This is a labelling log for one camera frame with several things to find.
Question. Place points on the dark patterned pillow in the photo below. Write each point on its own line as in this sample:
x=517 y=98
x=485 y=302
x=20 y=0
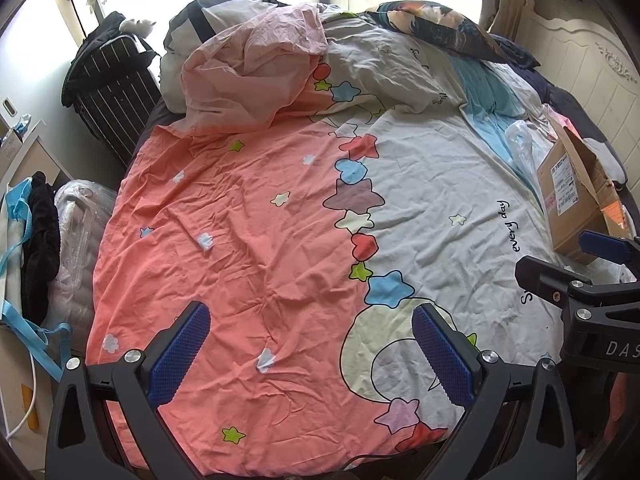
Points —
x=440 y=27

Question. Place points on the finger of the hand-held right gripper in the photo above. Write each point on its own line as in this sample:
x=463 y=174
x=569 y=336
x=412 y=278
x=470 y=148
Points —
x=545 y=277
x=602 y=245

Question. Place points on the star printed duvet cover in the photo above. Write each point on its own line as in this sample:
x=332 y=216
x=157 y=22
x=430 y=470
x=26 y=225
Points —
x=275 y=235

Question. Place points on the blue white packet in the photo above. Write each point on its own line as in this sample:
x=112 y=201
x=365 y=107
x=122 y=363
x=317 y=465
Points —
x=22 y=125

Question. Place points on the cardboard box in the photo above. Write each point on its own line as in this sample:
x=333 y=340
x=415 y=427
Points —
x=570 y=195

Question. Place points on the blue white tote bag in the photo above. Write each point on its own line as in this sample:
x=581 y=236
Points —
x=12 y=260

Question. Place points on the beige nightstand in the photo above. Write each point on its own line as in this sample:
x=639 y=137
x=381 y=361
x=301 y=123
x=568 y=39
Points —
x=35 y=160

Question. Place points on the plastic bag with bedding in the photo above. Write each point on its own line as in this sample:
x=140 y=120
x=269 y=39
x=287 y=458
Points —
x=80 y=250

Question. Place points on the black garment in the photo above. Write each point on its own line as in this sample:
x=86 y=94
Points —
x=42 y=240

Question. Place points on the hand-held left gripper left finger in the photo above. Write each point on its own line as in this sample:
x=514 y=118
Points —
x=180 y=355

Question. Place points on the pale pink sheet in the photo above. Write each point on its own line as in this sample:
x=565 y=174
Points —
x=240 y=70

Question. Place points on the pink clothes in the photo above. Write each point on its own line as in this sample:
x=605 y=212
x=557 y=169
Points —
x=557 y=120

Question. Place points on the clear plastic bag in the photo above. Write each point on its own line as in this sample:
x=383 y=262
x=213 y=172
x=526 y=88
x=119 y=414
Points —
x=520 y=145

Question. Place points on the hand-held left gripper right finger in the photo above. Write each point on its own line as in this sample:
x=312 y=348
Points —
x=442 y=355

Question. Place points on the black striped suitcase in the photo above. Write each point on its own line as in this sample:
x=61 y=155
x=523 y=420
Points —
x=110 y=90

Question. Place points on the cream carved headboard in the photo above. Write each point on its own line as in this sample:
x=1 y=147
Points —
x=590 y=45

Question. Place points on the white plush toy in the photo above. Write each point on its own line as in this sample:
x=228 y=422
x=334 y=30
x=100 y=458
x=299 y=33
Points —
x=136 y=25

